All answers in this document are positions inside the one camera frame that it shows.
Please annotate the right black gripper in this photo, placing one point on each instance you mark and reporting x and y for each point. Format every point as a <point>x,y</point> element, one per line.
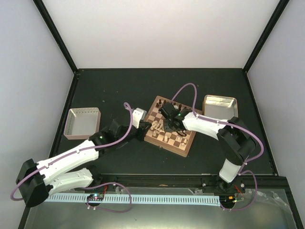
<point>167,128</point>

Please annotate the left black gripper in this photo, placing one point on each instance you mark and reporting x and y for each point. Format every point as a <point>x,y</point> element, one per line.
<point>143,130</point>

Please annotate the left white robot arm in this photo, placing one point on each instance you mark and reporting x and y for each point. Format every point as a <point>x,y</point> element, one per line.
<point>37,181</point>

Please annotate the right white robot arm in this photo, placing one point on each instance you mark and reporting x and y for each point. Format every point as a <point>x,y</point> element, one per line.
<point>235,140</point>

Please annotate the pile of light chess pieces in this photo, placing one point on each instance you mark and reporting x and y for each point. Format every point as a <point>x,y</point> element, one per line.
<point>157,127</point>

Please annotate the wooden chess board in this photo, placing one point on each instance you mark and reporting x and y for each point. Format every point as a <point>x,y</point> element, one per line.
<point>170,141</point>

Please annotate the row of dark chess pieces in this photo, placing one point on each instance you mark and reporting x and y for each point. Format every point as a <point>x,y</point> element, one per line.
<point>160,102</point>

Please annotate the silver metal tin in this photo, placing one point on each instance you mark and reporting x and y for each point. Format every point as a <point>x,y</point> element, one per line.
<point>220,107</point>

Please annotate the pink plastic tray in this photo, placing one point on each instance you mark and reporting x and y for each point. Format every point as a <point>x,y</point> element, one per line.
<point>81,123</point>

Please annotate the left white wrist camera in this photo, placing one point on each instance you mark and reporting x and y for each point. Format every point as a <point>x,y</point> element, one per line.
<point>138,115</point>

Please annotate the light blue slotted cable duct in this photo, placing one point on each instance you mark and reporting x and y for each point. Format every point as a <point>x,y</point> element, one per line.
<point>135,199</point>

